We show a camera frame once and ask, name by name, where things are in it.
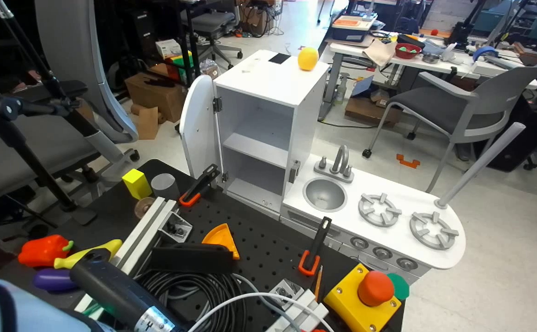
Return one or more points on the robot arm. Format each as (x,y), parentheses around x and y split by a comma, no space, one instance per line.
(14,309)

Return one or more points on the yellow ball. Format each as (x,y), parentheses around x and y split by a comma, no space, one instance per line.
(307,59)

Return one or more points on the toy kitchen sink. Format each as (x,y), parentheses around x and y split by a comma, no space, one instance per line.
(325,194)

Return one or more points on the toy kitchen tap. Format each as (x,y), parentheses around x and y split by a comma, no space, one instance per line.
(340,161)

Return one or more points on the toy kitchen cabinet door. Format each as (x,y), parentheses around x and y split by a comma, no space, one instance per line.
(199,129)

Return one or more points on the white toy kitchen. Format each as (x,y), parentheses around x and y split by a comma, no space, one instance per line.
(268,83)

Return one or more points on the orange toy wedge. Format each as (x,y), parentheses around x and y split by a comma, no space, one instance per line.
(222,237)

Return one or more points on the spray bottle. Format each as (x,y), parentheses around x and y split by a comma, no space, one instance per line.
(341,90)

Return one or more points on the grey cylinder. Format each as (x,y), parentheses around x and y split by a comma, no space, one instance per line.
(164,186)

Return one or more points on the black square patch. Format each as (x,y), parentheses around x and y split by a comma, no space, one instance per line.
(279,58)

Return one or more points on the flat cardboard box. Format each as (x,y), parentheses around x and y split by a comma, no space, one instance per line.
(367,112)

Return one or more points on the toy kitchen knob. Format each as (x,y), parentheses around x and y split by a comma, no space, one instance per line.
(407,263)
(359,242)
(382,252)

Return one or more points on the toy kitchen burner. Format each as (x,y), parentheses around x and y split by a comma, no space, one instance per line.
(380,210)
(433,230)

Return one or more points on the black box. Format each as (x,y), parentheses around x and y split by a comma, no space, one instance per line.
(190,258)

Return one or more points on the pencil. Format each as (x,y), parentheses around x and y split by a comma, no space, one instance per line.
(318,283)

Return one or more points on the small cardboard box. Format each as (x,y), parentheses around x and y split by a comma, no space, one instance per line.
(147,122)

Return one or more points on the wooden disc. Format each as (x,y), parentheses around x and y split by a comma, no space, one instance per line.
(143,207)

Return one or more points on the yellow block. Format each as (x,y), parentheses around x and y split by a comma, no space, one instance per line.
(136,183)

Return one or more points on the orange floor piece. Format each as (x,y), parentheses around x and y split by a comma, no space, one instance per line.
(408,162)

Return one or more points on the aluminium profile bar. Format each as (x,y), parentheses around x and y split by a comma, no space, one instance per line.
(144,235)

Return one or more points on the brown paper bag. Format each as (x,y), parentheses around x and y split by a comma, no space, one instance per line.
(380,53)

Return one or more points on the yellow box with red button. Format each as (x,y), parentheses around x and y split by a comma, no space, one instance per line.
(356,309)

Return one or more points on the white table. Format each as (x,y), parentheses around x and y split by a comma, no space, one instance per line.
(411,64)

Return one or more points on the green disc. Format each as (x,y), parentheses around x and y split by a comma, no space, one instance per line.
(401,286)

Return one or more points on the red bowl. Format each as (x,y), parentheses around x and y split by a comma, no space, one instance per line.
(407,51)

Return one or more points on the metal bowl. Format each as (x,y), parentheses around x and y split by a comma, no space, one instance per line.
(430,58)

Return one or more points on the black cylindrical device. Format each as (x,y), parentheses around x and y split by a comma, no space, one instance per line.
(111,290)

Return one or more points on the yellow toy banana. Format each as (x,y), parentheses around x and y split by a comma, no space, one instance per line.
(81,254)

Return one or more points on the grey toy kitchen rod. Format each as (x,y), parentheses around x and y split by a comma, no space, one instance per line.
(480,163)

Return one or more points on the grey office chair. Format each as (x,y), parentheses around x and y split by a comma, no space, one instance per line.
(65,50)

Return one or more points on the red toy bell pepper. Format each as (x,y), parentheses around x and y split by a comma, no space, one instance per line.
(42,250)

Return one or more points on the blue tape roll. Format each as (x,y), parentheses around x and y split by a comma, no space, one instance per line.
(483,50)

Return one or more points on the purple toy eggplant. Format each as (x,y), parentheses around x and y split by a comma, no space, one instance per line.
(51,280)

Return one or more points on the aluminium bracket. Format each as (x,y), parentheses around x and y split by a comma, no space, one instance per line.
(296,304)

